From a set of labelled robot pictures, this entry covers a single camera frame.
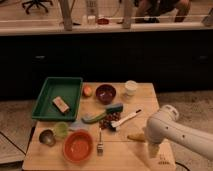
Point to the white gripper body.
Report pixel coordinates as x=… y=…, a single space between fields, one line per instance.
x=153 y=149

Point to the yellow banana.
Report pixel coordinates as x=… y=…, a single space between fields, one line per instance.
x=139 y=137

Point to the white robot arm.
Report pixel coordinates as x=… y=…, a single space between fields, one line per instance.
x=163 y=125

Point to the purple bowl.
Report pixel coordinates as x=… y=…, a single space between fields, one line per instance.
x=105 y=93

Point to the orange bowl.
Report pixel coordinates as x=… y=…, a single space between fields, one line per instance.
x=78 y=146

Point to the wooden board table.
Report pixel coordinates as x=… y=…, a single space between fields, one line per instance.
x=119 y=154

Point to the silver fork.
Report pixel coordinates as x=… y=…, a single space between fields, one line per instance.
x=100 y=145

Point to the red grapes bunch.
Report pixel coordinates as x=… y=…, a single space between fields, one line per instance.
x=104 y=123

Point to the white cup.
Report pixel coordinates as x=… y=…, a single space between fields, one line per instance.
x=130 y=87

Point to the grey blue cloth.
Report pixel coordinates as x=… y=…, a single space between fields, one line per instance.
x=78 y=125

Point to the orange peach fruit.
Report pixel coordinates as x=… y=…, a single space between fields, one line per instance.
x=87 y=91

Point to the small green cup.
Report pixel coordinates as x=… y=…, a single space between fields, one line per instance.
x=60 y=129

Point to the green plastic tray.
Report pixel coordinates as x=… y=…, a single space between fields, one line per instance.
x=68 y=88

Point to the tan sponge block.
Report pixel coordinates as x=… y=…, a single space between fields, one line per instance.
x=60 y=104

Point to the small metal cup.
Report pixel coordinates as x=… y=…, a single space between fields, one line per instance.
x=47 y=137

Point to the red dish on counter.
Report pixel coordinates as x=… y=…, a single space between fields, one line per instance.
x=102 y=21

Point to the seated person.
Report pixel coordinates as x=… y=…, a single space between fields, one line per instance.
x=148 y=10

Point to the black office chair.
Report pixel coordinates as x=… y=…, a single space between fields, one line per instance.
x=38 y=3

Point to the green handled scrub brush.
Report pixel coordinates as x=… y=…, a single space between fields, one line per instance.
x=112 y=108

